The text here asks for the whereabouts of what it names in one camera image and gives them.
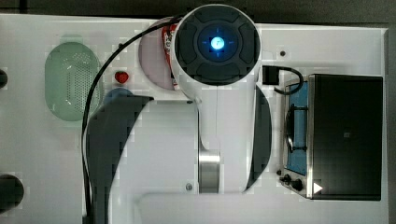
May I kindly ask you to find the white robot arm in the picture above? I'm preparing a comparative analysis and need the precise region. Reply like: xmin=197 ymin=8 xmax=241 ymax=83
xmin=86 ymin=5 xmax=271 ymax=224

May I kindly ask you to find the grey round plate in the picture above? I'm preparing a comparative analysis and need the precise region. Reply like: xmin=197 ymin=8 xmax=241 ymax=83
xmin=138 ymin=28 xmax=175 ymax=91

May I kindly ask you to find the small red strawberry toy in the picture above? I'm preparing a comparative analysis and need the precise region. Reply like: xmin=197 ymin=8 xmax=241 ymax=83
xmin=115 ymin=71 xmax=129 ymax=84

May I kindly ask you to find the blue small bowl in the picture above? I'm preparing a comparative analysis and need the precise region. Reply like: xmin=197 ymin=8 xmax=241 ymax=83
xmin=104 ymin=88 xmax=134 ymax=105

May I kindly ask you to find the red ketchup bottle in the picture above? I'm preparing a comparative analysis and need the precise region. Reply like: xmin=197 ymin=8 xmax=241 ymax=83
xmin=162 ymin=24 xmax=179 ymax=90

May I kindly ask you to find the green perforated colander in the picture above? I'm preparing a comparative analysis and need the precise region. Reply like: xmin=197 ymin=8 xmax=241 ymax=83
xmin=45 ymin=37 xmax=100 ymax=121

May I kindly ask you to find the silver black toaster oven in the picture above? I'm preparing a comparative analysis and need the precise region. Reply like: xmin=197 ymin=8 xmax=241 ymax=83
xmin=277 ymin=74 xmax=384 ymax=201

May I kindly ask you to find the black round object upper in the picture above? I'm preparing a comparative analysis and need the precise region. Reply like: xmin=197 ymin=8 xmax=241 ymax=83
xmin=0 ymin=69 xmax=8 ymax=89

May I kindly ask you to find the black round object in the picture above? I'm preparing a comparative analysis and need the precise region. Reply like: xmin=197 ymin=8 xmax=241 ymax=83
xmin=0 ymin=175 xmax=24 ymax=214
xmin=0 ymin=69 xmax=8 ymax=89

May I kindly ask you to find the black round object lower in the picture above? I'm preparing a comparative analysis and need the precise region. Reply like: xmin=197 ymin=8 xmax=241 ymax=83
xmin=0 ymin=175 xmax=24 ymax=214

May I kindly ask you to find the black connector with cable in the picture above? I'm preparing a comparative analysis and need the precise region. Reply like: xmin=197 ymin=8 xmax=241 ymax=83
xmin=262 ymin=65 xmax=304 ymax=95

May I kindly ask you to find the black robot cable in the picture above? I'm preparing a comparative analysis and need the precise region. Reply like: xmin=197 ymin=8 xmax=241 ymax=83
xmin=80 ymin=14 xmax=186 ymax=224

